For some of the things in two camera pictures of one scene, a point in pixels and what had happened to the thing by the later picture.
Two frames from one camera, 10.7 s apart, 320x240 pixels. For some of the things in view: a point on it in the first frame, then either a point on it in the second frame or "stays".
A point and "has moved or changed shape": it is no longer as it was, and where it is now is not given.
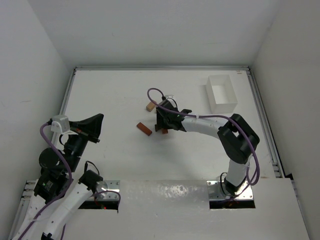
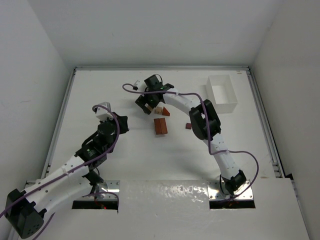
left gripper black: (85, 133) to (122, 120)
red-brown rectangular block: (144, 129) has moved or changed shape
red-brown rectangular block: (164, 131) has moved or changed shape
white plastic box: (222, 96) stays
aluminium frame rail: (264, 118) stays
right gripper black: (163, 120) to (144, 104)
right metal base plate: (215, 192) stays
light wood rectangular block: (150, 106) stays
